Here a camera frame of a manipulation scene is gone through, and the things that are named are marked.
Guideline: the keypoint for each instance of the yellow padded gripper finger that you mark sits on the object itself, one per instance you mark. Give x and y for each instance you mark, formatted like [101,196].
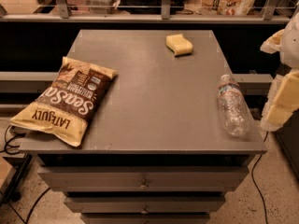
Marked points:
[272,44]
[282,101]

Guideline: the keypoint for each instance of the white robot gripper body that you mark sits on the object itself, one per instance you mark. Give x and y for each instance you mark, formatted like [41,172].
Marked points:
[291,44]

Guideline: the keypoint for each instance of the clear plastic water bottle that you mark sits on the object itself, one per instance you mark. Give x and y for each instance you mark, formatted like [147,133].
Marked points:
[233,109]

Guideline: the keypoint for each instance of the black bag behind railing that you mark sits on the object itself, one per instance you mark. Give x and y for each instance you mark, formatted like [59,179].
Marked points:
[149,6]

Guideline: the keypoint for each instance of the brown yellow chip bag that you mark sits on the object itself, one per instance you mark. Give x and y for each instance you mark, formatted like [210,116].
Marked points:
[66,108]

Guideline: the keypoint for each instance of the yellow sponge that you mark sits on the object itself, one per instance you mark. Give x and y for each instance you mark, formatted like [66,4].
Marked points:
[179,44]

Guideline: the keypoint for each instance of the metal railing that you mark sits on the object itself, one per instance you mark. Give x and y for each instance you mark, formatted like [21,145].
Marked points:
[276,11]

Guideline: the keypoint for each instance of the grey drawer cabinet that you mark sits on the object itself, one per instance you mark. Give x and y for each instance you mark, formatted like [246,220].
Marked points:
[159,121]

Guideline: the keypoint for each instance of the top drawer knob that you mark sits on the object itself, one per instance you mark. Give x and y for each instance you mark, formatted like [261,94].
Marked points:
[144,185]

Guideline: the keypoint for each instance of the drawer knob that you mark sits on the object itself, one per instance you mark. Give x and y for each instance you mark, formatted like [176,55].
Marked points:
[144,185]
[144,211]

